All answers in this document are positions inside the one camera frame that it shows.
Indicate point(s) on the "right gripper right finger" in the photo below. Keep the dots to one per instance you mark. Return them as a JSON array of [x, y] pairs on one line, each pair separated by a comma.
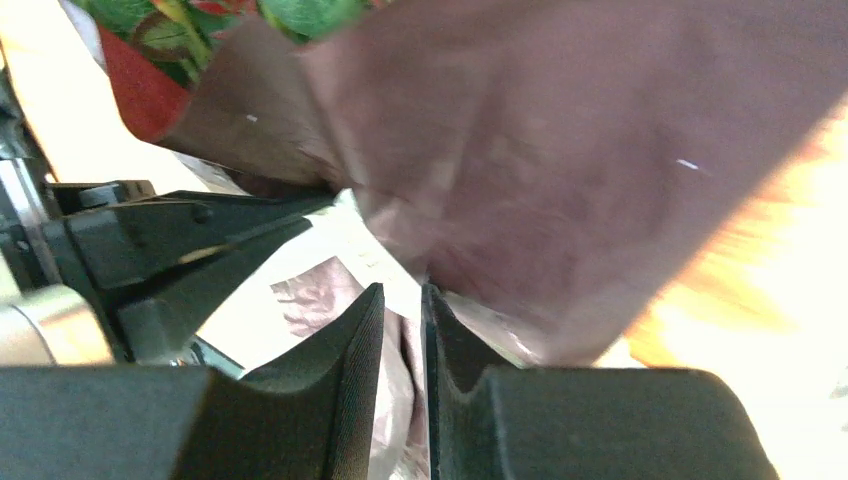
[[489, 419]]

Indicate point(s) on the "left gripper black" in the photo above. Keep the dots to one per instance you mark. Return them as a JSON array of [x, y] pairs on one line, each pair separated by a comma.
[[138, 278]]

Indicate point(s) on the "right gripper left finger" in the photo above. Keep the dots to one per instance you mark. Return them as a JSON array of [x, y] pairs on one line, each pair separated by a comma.
[[308, 414]]

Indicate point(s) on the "pink fake flower stem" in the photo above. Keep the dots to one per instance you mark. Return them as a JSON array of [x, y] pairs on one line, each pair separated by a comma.
[[179, 37]]

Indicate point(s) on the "dark red wrapping paper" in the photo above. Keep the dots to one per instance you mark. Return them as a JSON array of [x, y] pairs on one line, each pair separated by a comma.
[[556, 162]]

